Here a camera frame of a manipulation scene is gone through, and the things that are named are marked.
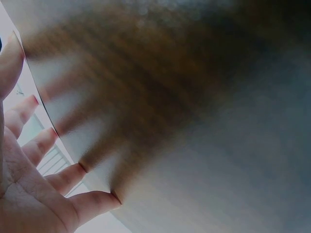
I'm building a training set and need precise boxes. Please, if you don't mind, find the person's left hand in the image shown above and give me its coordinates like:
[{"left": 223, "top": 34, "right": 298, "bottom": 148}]
[{"left": 0, "top": 32, "right": 122, "bottom": 233}]

